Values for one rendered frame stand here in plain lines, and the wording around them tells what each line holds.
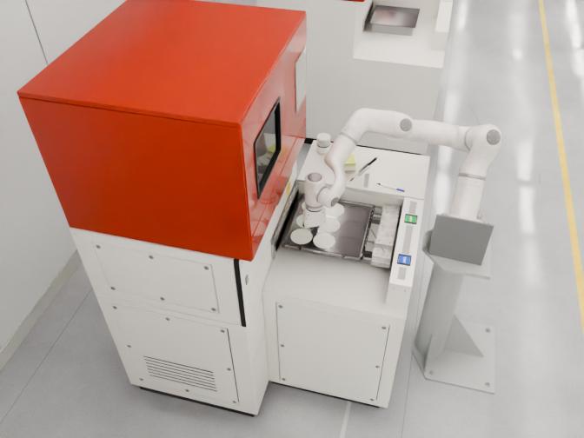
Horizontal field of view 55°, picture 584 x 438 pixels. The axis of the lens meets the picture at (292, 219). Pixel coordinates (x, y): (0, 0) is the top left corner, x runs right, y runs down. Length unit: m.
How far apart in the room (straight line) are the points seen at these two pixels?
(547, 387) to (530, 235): 1.18
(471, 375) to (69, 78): 2.46
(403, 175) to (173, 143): 1.40
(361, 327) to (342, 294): 0.17
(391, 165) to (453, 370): 1.18
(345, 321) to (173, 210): 0.94
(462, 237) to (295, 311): 0.81
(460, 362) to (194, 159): 2.06
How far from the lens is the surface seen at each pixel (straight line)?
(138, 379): 3.10
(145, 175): 1.92
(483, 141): 2.53
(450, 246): 2.61
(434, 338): 3.16
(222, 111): 1.70
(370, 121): 2.42
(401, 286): 2.34
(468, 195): 2.56
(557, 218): 4.36
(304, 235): 2.58
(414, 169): 2.89
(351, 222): 2.65
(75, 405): 3.31
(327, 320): 2.50
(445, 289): 2.85
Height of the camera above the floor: 2.72
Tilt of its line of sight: 43 degrees down
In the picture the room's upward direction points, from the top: 1 degrees counter-clockwise
